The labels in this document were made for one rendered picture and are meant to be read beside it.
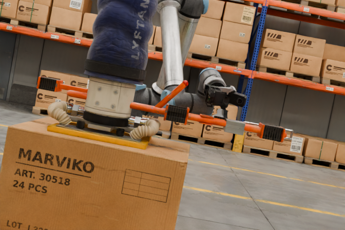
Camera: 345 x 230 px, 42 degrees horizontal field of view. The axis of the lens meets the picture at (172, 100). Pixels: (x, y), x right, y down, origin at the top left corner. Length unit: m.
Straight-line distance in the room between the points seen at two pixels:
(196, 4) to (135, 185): 1.06
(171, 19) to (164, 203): 0.93
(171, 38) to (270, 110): 8.41
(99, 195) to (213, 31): 7.50
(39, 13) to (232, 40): 3.75
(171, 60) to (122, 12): 0.49
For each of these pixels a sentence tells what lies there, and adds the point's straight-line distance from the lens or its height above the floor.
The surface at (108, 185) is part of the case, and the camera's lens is 1.50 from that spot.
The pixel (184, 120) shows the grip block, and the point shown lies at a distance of 1.60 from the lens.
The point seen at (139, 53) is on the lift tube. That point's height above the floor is 1.26.
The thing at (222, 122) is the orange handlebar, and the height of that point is 1.08.
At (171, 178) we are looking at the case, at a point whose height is 0.88.
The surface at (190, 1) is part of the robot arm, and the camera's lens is 2.21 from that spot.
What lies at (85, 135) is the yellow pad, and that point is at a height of 0.96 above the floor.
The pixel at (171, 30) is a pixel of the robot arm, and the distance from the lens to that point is 2.06.
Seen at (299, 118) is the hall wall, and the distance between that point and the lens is 10.54.
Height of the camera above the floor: 1.20
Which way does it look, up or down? 3 degrees down
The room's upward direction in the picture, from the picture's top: 11 degrees clockwise
